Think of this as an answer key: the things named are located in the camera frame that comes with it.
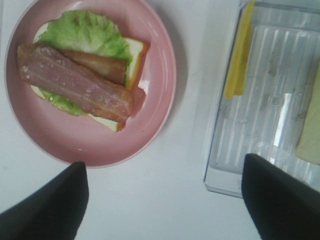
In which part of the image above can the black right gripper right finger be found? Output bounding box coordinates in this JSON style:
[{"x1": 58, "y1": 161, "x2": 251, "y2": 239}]
[{"x1": 241, "y1": 153, "x2": 320, "y2": 240}]

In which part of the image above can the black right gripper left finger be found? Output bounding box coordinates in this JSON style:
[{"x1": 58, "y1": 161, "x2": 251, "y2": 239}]
[{"x1": 0, "y1": 162, "x2": 89, "y2": 240}]

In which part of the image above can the yellow cheese slice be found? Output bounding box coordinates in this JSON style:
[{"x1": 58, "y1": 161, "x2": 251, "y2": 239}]
[{"x1": 223, "y1": 0, "x2": 256, "y2": 99}]

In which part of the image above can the pink bacon strip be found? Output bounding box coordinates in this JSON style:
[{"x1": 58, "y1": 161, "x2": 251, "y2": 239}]
[{"x1": 17, "y1": 43, "x2": 135, "y2": 123}]

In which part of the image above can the brown bacon strip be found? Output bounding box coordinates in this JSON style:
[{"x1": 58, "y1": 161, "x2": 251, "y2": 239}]
[{"x1": 58, "y1": 49, "x2": 126, "y2": 86}]

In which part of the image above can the green lettuce leaf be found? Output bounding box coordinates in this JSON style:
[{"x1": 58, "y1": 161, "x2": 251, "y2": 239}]
[{"x1": 34, "y1": 10, "x2": 133, "y2": 116}]

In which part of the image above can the bread slice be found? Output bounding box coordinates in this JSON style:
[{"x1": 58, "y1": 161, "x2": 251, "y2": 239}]
[
  {"x1": 30, "y1": 21, "x2": 148, "y2": 133},
  {"x1": 295, "y1": 66, "x2": 320, "y2": 165}
]

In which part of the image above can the standing bread slice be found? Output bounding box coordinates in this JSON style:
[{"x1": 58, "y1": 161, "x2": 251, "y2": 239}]
[{"x1": 295, "y1": 66, "x2": 320, "y2": 165}]

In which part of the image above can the pink round plate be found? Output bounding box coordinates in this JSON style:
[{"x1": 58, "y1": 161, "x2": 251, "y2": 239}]
[{"x1": 2, "y1": 0, "x2": 177, "y2": 167}]

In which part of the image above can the clear right plastic tray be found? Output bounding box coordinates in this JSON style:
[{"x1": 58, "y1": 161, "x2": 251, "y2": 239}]
[{"x1": 204, "y1": 0, "x2": 320, "y2": 198}]

